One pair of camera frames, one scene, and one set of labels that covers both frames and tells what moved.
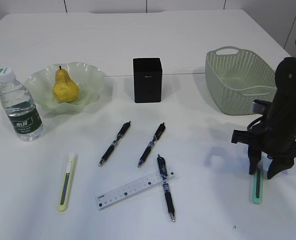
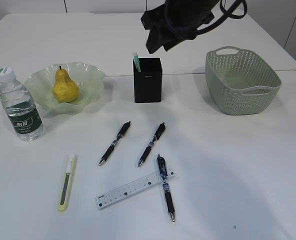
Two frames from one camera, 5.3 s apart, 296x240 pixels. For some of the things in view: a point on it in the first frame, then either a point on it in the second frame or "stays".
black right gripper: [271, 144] → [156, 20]
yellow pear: [65, 89] stays
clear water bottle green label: [21, 109] stays
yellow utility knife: [67, 183] stays
